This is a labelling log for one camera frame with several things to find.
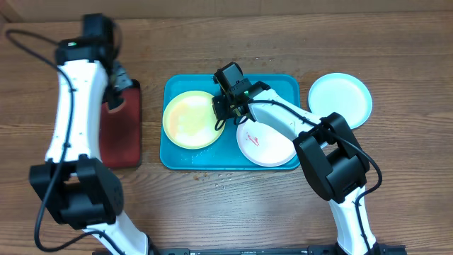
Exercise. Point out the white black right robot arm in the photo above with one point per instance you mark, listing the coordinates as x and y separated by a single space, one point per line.
333 162

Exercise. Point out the yellow-green plate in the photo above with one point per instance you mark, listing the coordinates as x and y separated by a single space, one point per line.
189 120

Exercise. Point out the white pink plate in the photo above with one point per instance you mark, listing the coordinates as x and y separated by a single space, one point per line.
263 145

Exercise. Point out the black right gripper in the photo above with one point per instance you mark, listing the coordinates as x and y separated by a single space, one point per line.
224 106

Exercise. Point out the dark red-lined small tray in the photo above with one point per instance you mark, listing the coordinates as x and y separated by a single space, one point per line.
120 137

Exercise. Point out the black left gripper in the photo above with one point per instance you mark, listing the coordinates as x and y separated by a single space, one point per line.
123 82

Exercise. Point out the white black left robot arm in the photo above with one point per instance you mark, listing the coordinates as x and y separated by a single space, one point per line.
74 185

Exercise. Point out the light blue plate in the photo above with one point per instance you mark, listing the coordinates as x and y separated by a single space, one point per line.
341 93

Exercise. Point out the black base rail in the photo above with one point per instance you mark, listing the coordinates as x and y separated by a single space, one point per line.
310 250

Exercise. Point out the teal plastic tray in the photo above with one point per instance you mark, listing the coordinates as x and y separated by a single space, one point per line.
224 154

